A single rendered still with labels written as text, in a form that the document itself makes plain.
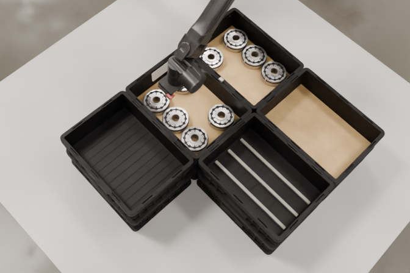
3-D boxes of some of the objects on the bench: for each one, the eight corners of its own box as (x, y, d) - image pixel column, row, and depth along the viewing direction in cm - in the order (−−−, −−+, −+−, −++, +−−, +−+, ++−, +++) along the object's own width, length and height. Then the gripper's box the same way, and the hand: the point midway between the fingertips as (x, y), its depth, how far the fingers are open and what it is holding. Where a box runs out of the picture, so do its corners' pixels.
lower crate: (69, 161, 202) (63, 149, 191) (127, 116, 212) (125, 102, 201) (135, 234, 190) (132, 226, 179) (193, 183, 200) (194, 172, 189)
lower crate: (193, 183, 200) (194, 172, 189) (246, 136, 211) (250, 124, 200) (268, 258, 188) (273, 250, 178) (320, 205, 199) (327, 195, 188)
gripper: (181, 54, 166) (180, 77, 180) (156, 72, 163) (157, 95, 177) (195, 67, 164) (193, 90, 178) (171, 86, 161) (169, 108, 175)
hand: (175, 91), depth 177 cm, fingers open, 6 cm apart
